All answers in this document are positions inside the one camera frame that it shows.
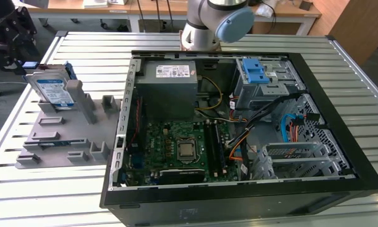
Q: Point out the hard disk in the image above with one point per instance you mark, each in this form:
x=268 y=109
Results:
x=55 y=89

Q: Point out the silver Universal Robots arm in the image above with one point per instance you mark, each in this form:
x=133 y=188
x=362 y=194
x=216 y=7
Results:
x=201 y=35

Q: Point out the silver disk bay cage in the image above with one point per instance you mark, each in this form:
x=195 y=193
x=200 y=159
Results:
x=298 y=162

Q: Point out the wooden desk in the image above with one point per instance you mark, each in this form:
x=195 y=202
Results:
x=65 y=8

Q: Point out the white box with blue print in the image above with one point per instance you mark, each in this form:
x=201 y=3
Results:
x=117 y=2

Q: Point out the grey parts rack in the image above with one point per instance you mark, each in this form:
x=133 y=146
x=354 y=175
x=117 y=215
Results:
x=69 y=132

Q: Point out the spare RAM stick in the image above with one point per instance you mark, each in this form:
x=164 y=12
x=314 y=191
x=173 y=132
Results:
x=63 y=143

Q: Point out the grey power supply unit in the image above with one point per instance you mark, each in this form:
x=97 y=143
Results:
x=167 y=99

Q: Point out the green motherboard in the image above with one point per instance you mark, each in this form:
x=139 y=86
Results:
x=189 y=127

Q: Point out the CPU socket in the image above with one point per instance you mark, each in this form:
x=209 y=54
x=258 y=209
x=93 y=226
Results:
x=188 y=139

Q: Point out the silver CPU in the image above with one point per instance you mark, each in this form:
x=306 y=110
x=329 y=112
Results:
x=187 y=150

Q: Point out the black RAM slot pair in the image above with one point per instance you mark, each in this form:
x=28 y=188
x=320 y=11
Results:
x=209 y=146

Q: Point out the blue plastic drive latch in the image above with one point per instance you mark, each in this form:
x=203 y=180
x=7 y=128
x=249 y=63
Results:
x=254 y=71

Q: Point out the black graphics card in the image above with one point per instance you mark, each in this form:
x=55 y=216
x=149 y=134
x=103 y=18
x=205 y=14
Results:
x=181 y=176

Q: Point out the grey optical drive cage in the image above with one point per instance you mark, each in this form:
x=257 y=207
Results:
x=270 y=92

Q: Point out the black PC case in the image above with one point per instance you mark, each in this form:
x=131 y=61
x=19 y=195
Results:
x=208 y=203

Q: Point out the wooden cabinet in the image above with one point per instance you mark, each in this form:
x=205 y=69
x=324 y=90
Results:
x=358 y=28

